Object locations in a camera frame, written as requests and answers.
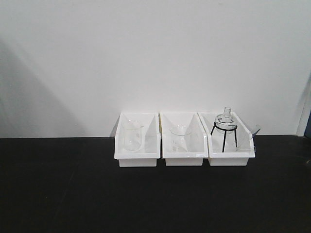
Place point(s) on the tall glass beaker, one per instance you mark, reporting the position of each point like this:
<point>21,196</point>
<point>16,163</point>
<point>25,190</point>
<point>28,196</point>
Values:
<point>132,135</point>

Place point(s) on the white plastic bin left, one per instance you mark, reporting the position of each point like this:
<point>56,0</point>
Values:
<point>149,152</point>

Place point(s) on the white plastic bin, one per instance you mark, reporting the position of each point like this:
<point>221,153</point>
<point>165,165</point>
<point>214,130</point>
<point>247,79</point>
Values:
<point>196,143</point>
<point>214,143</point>
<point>149,152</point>

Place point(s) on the short glass beaker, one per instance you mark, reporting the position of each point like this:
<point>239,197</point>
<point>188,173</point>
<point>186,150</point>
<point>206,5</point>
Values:
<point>179,135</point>

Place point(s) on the white plastic bin middle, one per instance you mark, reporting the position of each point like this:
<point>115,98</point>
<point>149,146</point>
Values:
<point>196,143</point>

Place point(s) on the round glass flask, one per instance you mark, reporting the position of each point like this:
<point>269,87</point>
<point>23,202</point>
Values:
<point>225,121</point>

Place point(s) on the white plastic bin right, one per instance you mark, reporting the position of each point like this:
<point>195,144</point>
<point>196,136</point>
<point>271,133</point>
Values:
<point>214,143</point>

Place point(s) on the small glass tube lying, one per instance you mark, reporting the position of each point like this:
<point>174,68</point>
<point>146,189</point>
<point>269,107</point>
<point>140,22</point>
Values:
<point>251,149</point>

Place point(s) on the glass test tube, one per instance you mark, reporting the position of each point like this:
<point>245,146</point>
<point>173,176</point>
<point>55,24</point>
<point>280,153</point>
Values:
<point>255,131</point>

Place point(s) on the black wire tripod stand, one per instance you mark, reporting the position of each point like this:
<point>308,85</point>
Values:
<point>224,138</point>

